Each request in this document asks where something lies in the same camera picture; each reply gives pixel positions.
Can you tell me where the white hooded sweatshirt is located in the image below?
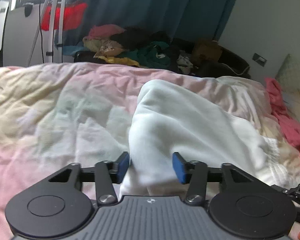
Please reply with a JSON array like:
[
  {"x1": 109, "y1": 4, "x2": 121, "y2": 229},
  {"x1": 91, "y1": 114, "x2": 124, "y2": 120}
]
[{"x1": 120, "y1": 80, "x2": 279, "y2": 196}]

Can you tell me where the pile of assorted clothes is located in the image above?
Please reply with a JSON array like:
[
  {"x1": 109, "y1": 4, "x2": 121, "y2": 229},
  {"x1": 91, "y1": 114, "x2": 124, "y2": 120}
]
[{"x1": 71, "y1": 24, "x2": 251, "y2": 79}]

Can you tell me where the person's right hand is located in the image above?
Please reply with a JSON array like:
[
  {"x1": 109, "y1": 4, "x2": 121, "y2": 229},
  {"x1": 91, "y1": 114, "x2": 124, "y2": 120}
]
[{"x1": 288, "y1": 223, "x2": 300, "y2": 240}]

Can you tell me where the pink garment on bed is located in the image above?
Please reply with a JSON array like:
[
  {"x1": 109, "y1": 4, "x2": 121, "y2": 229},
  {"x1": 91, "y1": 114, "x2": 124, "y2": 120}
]
[{"x1": 265, "y1": 78, "x2": 300, "y2": 152}]

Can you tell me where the pastel pink quilted blanket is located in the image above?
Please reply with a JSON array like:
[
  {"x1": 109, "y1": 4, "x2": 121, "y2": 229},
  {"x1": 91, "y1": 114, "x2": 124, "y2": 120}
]
[{"x1": 0, "y1": 63, "x2": 300, "y2": 239}]

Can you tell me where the light green pillow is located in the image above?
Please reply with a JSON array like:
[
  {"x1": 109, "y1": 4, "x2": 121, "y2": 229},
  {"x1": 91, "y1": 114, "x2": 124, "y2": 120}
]
[{"x1": 275, "y1": 54, "x2": 300, "y2": 123}]

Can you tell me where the red cloth on stand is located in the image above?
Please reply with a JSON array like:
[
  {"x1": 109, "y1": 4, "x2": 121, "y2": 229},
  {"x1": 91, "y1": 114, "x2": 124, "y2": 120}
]
[{"x1": 41, "y1": 3, "x2": 88, "y2": 31}]

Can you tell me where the dark teal curtain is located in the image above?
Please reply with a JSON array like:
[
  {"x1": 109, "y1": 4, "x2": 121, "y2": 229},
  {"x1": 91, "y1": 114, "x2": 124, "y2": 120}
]
[{"x1": 64, "y1": 0, "x2": 236, "y2": 45}]

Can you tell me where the silver tripod stand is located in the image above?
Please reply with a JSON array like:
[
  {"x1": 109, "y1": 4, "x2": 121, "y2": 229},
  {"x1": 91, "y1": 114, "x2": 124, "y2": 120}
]
[{"x1": 27, "y1": 0, "x2": 66, "y2": 66}]

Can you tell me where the wall power socket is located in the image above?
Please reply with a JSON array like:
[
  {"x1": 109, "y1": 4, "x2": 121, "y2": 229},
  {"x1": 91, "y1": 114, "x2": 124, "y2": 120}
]
[{"x1": 252, "y1": 53, "x2": 267, "y2": 67}]

